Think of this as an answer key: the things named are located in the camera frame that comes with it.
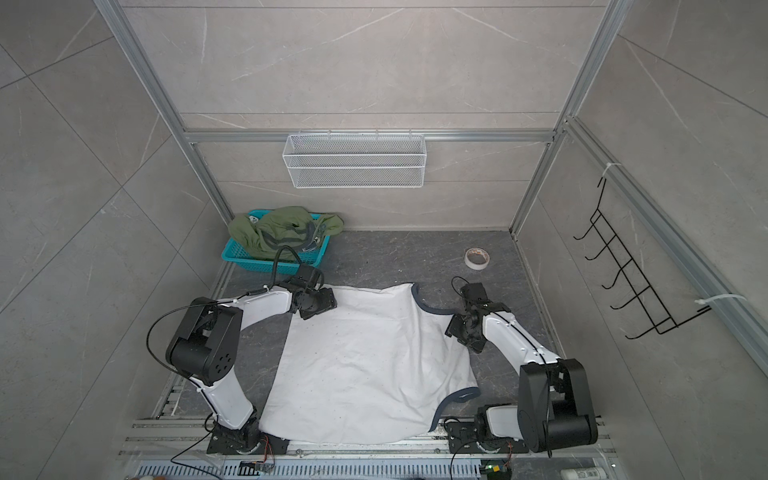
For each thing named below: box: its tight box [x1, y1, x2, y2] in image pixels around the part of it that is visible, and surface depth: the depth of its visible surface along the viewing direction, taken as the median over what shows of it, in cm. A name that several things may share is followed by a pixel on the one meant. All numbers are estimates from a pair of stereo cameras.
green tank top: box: [228, 206, 344, 259], surface depth 112 cm
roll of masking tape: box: [464, 247, 490, 271], surface depth 113 cm
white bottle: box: [561, 467, 608, 480], surface depth 69 cm
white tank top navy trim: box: [259, 282, 481, 445], surface depth 84 cm
